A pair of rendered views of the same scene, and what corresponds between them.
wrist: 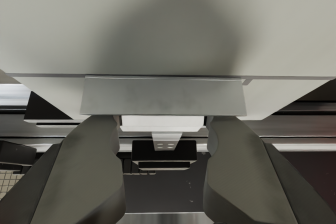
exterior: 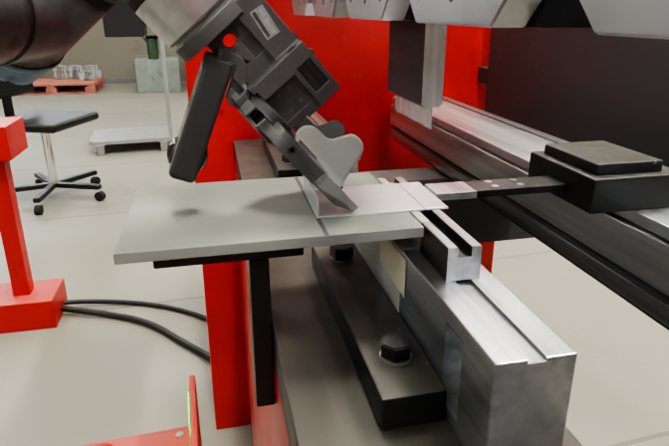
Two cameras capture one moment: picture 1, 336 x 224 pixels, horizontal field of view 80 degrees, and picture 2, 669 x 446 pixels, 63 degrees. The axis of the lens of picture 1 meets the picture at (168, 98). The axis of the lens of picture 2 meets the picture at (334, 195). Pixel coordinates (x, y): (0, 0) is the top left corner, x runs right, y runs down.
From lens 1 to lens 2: 0.53 m
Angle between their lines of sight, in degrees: 70
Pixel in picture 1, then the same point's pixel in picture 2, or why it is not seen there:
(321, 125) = (460, 153)
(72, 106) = (378, 224)
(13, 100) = (494, 298)
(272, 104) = not seen: hidden behind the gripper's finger
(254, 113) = (354, 176)
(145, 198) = not seen: outside the picture
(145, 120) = (393, 200)
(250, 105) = not seen: hidden behind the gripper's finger
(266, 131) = (496, 165)
